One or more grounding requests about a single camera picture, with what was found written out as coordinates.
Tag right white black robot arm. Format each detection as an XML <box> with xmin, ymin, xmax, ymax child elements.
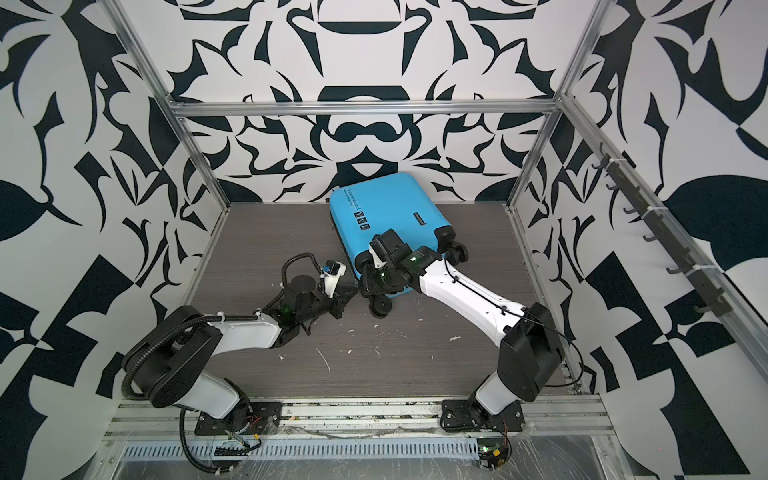
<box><xmin>358</xmin><ymin>229</ymin><xmax>565</xmax><ymax>423</ymax></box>

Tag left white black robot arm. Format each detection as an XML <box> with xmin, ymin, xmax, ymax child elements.
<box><xmin>121</xmin><ymin>252</ymin><xmax>358</xmax><ymax>475</ymax></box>

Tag aluminium frame rails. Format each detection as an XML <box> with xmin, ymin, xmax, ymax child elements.
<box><xmin>102</xmin><ymin>1</ymin><xmax>767</xmax><ymax>376</ymax></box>

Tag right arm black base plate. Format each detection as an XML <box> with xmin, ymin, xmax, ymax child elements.
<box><xmin>439</xmin><ymin>399</ymin><xmax>526</xmax><ymax>432</ymax></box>

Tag black wall hook rack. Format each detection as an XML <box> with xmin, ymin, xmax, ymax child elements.
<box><xmin>594</xmin><ymin>151</ymin><xmax>733</xmax><ymax>317</ymax></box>

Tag blue hard-shell suitcase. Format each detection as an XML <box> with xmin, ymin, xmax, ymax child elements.
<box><xmin>329</xmin><ymin>173</ymin><xmax>469</xmax><ymax>318</ymax></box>

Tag white slotted cable duct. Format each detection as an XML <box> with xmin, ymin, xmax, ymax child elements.
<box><xmin>119</xmin><ymin>437</ymin><xmax>481</xmax><ymax>462</ymax></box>

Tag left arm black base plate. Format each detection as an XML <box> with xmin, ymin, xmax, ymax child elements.
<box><xmin>194</xmin><ymin>401</ymin><xmax>283</xmax><ymax>436</ymax></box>

